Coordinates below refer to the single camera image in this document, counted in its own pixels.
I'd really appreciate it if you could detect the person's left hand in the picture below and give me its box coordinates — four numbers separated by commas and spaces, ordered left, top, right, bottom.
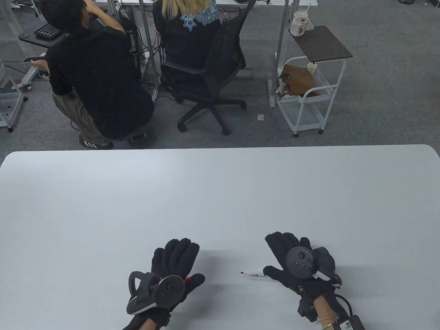
122, 238, 206, 330

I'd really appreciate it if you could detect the person's right hand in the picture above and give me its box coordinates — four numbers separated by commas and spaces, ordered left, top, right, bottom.
263, 232, 342, 322

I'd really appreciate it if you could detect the person's right forearm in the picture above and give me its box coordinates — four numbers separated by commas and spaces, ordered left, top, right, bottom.
311, 296, 344, 330

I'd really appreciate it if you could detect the black white left hand controller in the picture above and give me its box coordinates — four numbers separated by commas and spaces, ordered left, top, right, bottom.
126, 271, 186, 315

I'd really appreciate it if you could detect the black wrist device box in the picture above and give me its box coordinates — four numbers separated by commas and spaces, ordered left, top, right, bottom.
332, 315, 365, 330

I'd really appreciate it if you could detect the white rolling cart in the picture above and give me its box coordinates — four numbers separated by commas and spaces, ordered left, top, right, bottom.
277, 57, 347, 137
0, 91, 28, 133

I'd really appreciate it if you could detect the brown bag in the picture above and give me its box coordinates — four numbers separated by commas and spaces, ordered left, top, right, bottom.
278, 64, 322, 100

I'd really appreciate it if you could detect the metal desk leg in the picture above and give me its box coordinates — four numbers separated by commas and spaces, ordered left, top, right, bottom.
268, 0, 299, 109
139, 0, 160, 100

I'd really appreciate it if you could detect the black office chair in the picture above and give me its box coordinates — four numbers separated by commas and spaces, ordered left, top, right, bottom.
161, 0, 257, 135

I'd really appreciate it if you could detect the dark brown board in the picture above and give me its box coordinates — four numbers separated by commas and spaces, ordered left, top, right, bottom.
288, 25, 353, 63

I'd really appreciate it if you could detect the plastic drink cup in bag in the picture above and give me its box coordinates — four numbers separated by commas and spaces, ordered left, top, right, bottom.
289, 3, 314, 36

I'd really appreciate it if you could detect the black keyboard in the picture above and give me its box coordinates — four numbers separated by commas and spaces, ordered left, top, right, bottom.
34, 22, 62, 39

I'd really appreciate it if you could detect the gold bracelet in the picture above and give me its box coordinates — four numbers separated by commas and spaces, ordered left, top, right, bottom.
316, 313, 339, 329

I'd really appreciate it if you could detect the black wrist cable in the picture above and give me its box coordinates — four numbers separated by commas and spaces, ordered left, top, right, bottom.
333, 294, 354, 315

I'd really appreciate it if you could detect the bundle of black cables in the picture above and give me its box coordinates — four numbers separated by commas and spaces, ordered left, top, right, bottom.
119, 3, 165, 86

